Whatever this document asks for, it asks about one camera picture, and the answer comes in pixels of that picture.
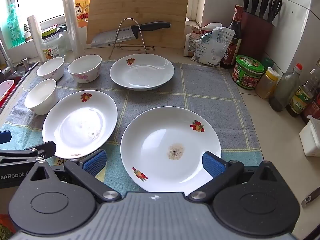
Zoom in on green-labelled oil bottle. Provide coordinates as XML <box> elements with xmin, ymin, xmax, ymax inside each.
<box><xmin>285</xmin><ymin>74</ymin><xmax>320</xmax><ymax>118</ymax></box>

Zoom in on yellow-lidded small jar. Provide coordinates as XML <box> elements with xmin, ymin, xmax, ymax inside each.
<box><xmin>255</xmin><ymin>67</ymin><xmax>280</xmax><ymax>99</ymax></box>

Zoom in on dark red knife block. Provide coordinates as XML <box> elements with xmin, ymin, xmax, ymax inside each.
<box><xmin>241</xmin><ymin>11</ymin><xmax>275</xmax><ymax>62</ymax></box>

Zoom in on stainless steel sink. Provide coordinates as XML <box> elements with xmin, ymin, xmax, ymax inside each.
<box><xmin>0</xmin><ymin>59</ymin><xmax>41</xmax><ymax>117</ymax></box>

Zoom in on metal utensil handle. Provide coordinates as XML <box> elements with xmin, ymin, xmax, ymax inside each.
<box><xmin>301</xmin><ymin>187</ymin><xmax>320</xmax><ymax>207</ymax></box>

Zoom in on steel kitchen faucet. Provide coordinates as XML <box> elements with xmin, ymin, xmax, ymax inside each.
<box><xmin>0</xmin><ymin>41</ymin><xmax>12</xmax><ymax>80</ymax></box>

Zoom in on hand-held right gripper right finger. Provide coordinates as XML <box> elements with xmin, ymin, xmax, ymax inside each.
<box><xmin>187</xmin><ymin>151</ymin><xmax>280</xmax><ymax>203</ymax></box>

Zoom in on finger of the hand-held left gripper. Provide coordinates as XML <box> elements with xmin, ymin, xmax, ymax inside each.
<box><xmin>0</xmin><ymin>141</ymin><xmax>56</xmax><ymax>165</ymax></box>
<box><xmin>0</xmin><ymin>130</ymin><xmax>12</xmax><ymax>144</ymax></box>

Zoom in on grey checked dish mat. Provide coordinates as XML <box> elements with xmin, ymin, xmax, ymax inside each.
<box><xmin>0</xmin><ymin>59</ymin><xmax>265</xmax><ymax>198</ymax></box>

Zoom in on large plastic wrap roll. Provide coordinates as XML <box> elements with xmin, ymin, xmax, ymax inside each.
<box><xmin>61</xmin><ymin>0</ymin><xmax>84</xmax><ymax>59</ymax></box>

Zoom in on black kitchen scissors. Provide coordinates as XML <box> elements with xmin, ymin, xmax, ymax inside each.
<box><xmin>267</xmin><ymin>0</ymin><xmax>283</xmax><ymax>23</ymax></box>

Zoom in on red wash basin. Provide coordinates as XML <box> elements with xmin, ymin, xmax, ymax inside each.
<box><xmin>0</xmin><ymin>79</ymin><xmax>16</xmax><ymax>108</ymax></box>

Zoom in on white plastic box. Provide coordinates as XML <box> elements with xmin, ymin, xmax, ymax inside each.
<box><xmin>299</xmin><ymin>115</ymin><xmax>320</xmax><ymax>157</ymax></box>

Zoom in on bamboo cutting board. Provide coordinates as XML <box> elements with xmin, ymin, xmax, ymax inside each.
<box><xmin>86</xmin><ymin>0</ymin><xmax>191</xmax><ymax>50</ymax></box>

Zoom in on clear bottle with red cap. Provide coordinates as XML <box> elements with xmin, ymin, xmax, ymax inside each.
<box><xmin>268</xmin><ymin>63</ymin><xmax>304</xmax><ymax>112</ymax></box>

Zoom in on steel wire board stand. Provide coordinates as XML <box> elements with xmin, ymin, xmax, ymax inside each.
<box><xmin>108</xmin><ymin>18</ymin><xmax>155</xmax><ymax>59</ymax></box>

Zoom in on white plastic tub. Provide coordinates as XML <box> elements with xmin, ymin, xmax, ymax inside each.
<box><xmin>0</xmin><ymin>81</ymin><xmax>14</xmax><ymax>100</ymax></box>

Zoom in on black-handled kitchen knife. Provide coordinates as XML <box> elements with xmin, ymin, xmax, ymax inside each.
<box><xmin>91</xmin><ymin>21</ymin><xmax>172</xmax><ymax>48</ymax></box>

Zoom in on dark red sauce bottle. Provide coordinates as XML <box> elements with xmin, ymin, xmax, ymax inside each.
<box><xmin>301</xmin><ymin>94</ymin><xmax>320</xmax><ymax>124</ymax></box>

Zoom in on orange cooking wine jug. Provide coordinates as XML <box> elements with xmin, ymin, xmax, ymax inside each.
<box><xmin>72</xmin><ymin>0</ymin><xmax>92</xmax><ymax>29</ymax></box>

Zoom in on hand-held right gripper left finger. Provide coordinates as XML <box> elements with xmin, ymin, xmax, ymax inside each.
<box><xmin>29</xmin><ymin>149</ymin><xmax>122</xmax><ymax>204</ymax></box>

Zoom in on green-lidded sauce jar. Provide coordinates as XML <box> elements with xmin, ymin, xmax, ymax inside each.
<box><xmin>231</xmin><ymin>55</ymin><xmax>265</xmax><ymax>90</ymax></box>

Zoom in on white fruit-print plate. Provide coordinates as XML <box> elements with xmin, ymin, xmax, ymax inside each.
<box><xmin>42</xmin><ymin>90</ymin><xmax>118</xmax><ymax>159</ymax></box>
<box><xmin>120</xmin><ymin>106</ymin><xmax>222</xmax><ymax>193</ymax></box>
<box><xmin>110</xmin><ymin>54</ymin><xmax>175</xmax><ymax>91</ymax></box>

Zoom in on white floral bowl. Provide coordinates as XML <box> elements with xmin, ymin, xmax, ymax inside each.
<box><xmin>36</xmin><ymin>57</ymin><xmax>65</xmax><ymax>81</ymax></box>
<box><xmin>68</xmin><ymin>54</ymin><xmax>102</xmax><ymax>84</ymax></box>
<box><xmin>24</xmin><ymin>79</ymin><xmax>58</xmax><ymax>116</ymax></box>

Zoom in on dark soy sauce bottle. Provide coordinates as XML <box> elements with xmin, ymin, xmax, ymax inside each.
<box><xmin>220</xmin><ymin>4</ymin><xmax>244</xmax><ymax>69</ymax></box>

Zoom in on green dish soap bottle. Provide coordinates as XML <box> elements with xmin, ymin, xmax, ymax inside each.
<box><xmin>5</xmin><ymin>3</ymin><xmax>26</xmax><ymax>48</ymax></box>

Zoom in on small plastic wrap roll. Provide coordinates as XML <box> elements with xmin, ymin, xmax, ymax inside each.
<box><xmin>26</xmin><ymin>15</ymin><xmax>47</xmax><ymax>61</ymax></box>

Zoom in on white printed food bag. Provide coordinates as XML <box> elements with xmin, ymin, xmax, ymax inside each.
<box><xmin>191</xmin><ymin>27</ymin><xmax>236</xmax><ymax>66</ymax></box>

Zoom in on glass jar with green lid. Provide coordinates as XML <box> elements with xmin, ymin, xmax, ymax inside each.
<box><xmin>40</xmin><ymin>28</ymin><xmax>66</xmax><ymax>61</ymax></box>

